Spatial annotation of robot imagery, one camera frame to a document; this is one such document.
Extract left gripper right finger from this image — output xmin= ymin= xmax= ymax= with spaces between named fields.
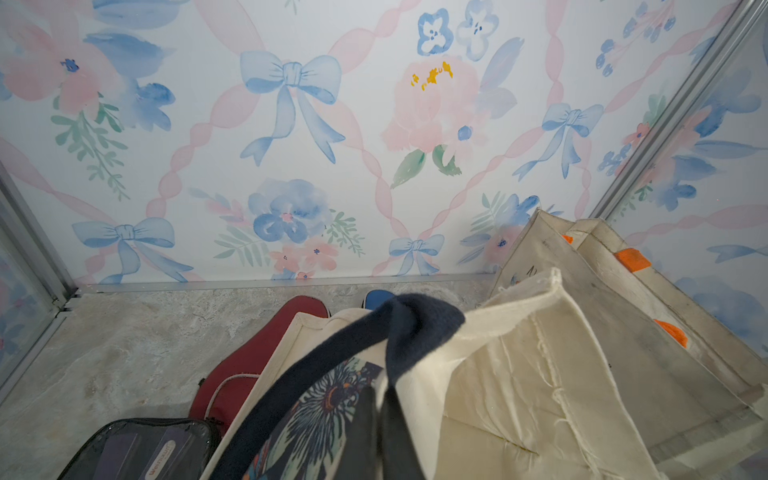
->
xmin=380 ymin=387 xmax=425 ymax=480

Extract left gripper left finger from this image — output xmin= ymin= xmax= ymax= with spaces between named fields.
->
xmin=333 ymin=386 xmax=378 ymax=480

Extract cream canvas bag navy handles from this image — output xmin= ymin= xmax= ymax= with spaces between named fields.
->
xmin=203 ymin=268 xmax=660 ymax=479

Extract maroon ping pong paddle case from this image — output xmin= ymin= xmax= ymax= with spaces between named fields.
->
xmin=188 ymin=295 xmax=330 ymax=435

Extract blue ping pong paddle case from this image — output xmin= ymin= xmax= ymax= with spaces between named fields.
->
xmin=362 ymin=289 xmax=395 ymax=311

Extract cream canvas bag orange handles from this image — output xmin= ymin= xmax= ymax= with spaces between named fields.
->
xmin=496 ymin=210 xmax=767 ymax=479

